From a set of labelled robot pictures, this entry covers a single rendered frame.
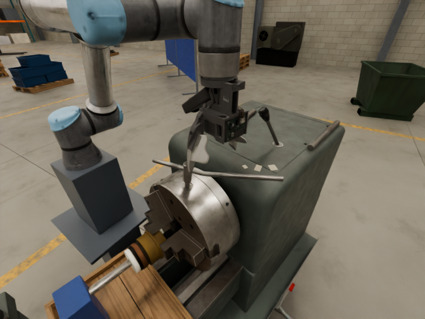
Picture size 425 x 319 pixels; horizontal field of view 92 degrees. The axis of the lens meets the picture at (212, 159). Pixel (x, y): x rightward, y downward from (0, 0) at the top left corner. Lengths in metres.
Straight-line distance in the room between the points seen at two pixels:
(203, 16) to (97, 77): 0.57
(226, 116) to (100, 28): 0.23
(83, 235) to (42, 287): 0.98
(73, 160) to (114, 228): 0.40
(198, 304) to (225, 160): 0.47
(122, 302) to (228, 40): 0.78
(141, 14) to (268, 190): 0.46
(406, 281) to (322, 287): 0.65
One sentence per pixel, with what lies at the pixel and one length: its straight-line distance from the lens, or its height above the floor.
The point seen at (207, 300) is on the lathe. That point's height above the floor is 0.86.
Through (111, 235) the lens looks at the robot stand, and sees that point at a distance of 1.18.
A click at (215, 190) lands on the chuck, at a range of 0.59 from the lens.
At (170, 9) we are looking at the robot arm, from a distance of 0.42.
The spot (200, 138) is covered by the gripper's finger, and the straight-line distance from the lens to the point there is 0.44.
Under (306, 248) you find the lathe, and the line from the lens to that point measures 1.39.
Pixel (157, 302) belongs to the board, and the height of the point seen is 0.88.
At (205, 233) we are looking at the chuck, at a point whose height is 1.17.
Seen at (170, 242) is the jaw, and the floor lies 1.11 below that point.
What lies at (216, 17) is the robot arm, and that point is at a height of 1.63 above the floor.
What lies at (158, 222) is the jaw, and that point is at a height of 1.13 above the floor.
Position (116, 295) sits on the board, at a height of 0.89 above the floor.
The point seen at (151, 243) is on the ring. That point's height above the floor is 1.12.
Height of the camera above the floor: 1.63
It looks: 35 degrees down
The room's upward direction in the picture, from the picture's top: straight up
